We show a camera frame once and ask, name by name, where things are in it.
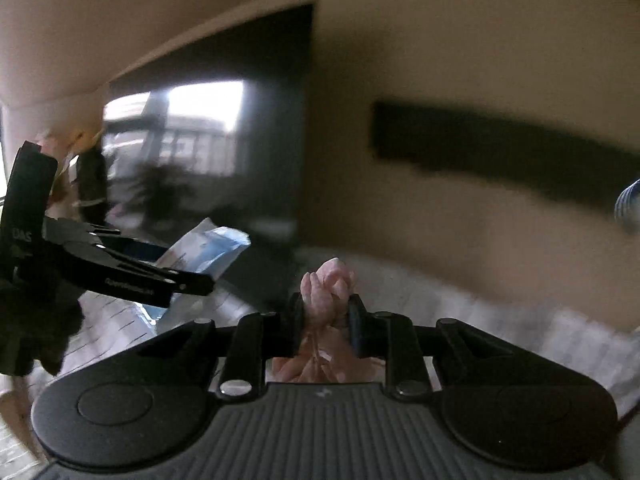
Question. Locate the blue white tissue pack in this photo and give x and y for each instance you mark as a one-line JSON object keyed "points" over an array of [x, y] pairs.
{"points": [[206, 249]]}

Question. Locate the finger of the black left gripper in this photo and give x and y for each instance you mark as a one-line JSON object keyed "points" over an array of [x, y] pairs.
{"points": [[66, 240], [102, 270]]}

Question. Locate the dark wall shelf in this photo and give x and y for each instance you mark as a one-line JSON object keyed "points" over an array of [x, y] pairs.
{"points": [[556, 164]]}

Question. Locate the pink leafed potted plant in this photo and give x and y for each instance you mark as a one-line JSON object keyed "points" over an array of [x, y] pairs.
{"points": [[79, 190]]}

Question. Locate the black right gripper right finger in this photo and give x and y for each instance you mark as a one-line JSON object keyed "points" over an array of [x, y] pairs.
{"points": [[504, 403]]}

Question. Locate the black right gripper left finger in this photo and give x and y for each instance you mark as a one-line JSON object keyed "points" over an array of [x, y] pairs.
{"points": [[148, 403]]}

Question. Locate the pink fluffy soft toy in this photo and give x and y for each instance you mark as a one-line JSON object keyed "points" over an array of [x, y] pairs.
{"points": [[325, 353]]}

